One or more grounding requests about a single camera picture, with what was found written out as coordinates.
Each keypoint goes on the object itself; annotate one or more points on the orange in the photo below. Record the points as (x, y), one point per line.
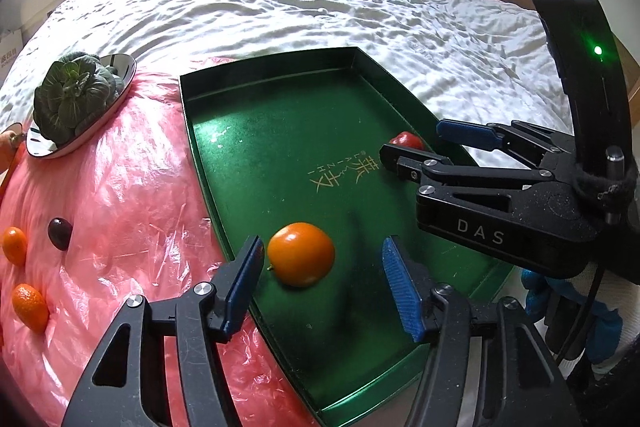
(14, 245)
(300, 253)
(29, 308)

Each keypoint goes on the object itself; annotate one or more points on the green metal tray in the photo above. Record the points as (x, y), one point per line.
(300, 167)

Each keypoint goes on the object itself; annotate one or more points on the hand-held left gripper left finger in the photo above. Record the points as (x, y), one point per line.
(244, 279)

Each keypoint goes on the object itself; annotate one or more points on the person's right hand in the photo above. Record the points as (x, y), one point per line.
(537, 302)

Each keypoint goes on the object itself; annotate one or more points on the small red apple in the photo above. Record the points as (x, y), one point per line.
(407, 139)

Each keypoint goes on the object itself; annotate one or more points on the white plate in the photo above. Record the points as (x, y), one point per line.
(42, 146)

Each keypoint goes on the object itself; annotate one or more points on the green bok choy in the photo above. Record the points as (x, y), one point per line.
(70, 102)

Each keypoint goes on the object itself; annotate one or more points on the dark red plum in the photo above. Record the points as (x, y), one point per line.
(59, 233)

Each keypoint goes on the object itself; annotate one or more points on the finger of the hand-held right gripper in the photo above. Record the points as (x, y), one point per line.
(430, 169)
(465, 131)

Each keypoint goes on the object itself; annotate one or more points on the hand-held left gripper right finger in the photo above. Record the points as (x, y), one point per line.
(400, 289)

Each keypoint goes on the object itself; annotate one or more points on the carrot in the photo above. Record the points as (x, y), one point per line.
(7, 149)

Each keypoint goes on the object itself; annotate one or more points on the pink plastic sheet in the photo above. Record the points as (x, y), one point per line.
(125, 187)

